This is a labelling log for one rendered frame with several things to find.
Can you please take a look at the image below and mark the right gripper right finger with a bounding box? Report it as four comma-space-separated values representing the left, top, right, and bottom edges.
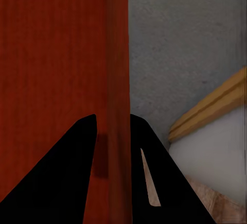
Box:
130, 114, 216, 224

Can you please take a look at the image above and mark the storage box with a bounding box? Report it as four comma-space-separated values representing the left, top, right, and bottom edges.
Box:
0, 0, 132, 224

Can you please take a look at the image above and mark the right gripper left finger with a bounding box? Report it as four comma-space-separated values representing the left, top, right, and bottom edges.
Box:
0, 114, 97, 224

